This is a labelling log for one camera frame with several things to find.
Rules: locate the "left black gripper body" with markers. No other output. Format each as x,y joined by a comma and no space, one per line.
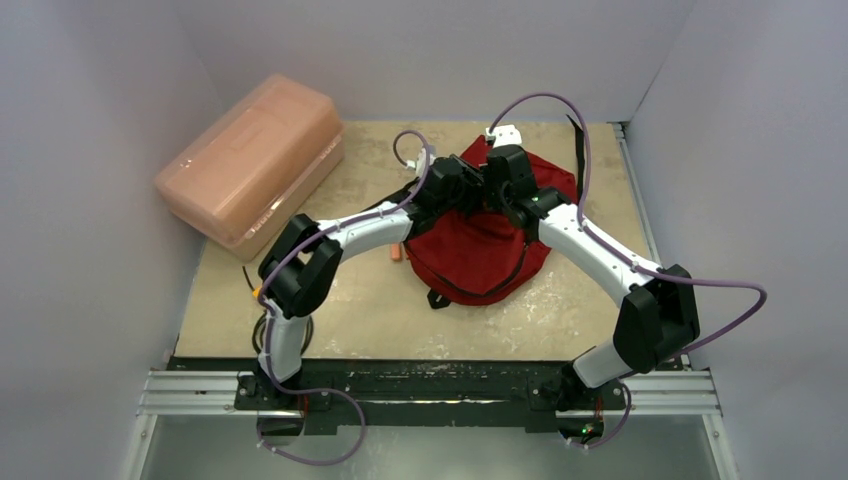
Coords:
468,190

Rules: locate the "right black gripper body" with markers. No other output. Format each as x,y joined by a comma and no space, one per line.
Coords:
494,196

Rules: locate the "red backpack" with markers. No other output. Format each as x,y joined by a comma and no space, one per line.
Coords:
475,260

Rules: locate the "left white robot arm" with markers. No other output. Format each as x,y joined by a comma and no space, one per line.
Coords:
298,272

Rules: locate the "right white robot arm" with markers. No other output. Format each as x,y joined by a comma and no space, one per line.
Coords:
657,318

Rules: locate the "orange grey highlighter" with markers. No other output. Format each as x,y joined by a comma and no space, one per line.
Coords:
396,252

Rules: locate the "pink translucent storage box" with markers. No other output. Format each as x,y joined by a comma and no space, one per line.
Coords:
241,180

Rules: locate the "yellow tape measure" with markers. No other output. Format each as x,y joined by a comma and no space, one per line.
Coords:
255,285

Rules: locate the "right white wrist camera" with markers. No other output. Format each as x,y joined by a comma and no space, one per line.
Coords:
502,135

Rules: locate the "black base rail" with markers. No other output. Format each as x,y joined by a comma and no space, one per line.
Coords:
536,396

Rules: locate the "aluminium frame rail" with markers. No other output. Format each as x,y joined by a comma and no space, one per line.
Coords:
377,310

